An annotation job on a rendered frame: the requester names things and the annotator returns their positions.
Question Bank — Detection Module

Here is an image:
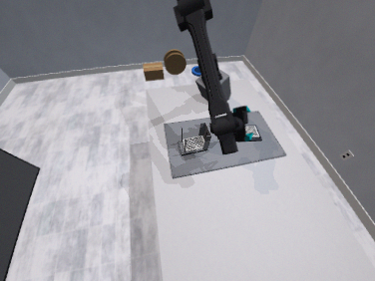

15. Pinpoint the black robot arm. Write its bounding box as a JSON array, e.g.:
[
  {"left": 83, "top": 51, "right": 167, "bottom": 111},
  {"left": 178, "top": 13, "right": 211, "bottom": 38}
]
[{"left": 174, "top": 0, "right": 239, "bottom": 154}]

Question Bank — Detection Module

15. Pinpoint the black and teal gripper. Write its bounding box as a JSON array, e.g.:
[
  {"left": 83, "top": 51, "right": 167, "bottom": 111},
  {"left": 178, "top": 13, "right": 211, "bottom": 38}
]
[{"left": 232, "top": 106, "right": 253, "bottom": 141}]

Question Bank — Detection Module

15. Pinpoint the white well plate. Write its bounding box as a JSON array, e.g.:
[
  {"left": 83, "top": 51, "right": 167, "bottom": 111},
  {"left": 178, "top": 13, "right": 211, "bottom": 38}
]
[
  {"left": 186, "top": 136, "right": 204, "bottom": 152},
  {"left": 245, "top": 127, "right": 259, "bottom": 139}
]

